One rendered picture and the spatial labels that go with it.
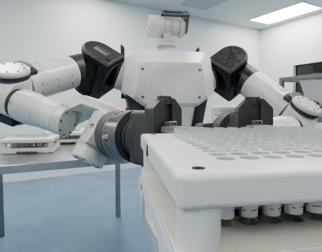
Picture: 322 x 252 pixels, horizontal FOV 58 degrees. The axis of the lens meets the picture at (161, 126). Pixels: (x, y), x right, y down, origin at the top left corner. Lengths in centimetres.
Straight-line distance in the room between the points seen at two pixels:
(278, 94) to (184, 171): 73
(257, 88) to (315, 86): 330
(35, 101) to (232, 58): 59
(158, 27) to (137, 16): 463
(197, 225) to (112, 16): 521
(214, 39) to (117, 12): 218
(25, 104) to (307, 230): 56
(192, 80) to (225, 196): 69
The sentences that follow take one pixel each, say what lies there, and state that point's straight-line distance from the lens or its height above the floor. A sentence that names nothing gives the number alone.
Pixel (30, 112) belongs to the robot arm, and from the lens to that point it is 65.
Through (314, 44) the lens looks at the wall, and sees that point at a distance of 658.
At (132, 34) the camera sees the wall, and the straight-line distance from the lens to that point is 541.
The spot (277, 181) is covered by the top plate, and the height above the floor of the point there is 104.
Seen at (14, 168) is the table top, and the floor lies 84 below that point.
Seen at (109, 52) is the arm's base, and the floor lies 125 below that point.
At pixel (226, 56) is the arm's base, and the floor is 124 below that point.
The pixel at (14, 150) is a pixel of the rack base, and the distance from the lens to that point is 159.
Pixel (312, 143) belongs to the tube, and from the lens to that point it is 24.
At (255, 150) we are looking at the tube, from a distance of 21.
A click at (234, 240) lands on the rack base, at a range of 20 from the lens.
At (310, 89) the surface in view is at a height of 132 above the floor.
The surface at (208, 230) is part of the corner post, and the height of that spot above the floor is 101.
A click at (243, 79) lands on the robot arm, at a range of 93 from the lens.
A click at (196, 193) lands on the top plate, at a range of 16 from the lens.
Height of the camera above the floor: 108
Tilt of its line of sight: 3 degrees down
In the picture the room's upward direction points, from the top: straight up
